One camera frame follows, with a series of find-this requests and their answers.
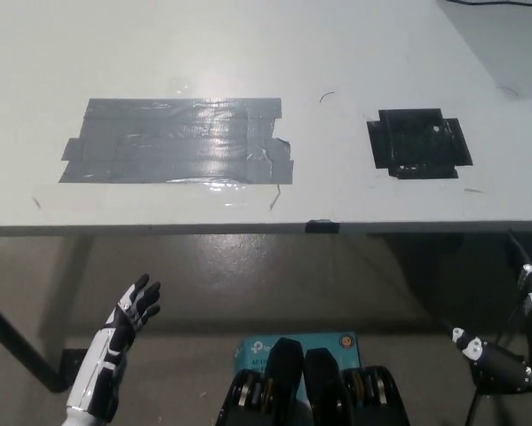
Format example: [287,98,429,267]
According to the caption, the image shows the black table leg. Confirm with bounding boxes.
[0,290,67,392]

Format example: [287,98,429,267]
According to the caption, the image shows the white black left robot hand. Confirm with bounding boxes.
[67,273,162,422]

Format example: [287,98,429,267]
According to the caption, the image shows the black tape marked spot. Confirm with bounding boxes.
[366,107,474,180]

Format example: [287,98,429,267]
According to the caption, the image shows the grey duct tape patch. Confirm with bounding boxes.
[58,98,296,185]

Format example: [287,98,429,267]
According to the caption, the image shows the teal cardboard router box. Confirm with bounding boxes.
[233,330,362,400]

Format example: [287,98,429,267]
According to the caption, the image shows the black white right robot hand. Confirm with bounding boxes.
[451,264,532,396]

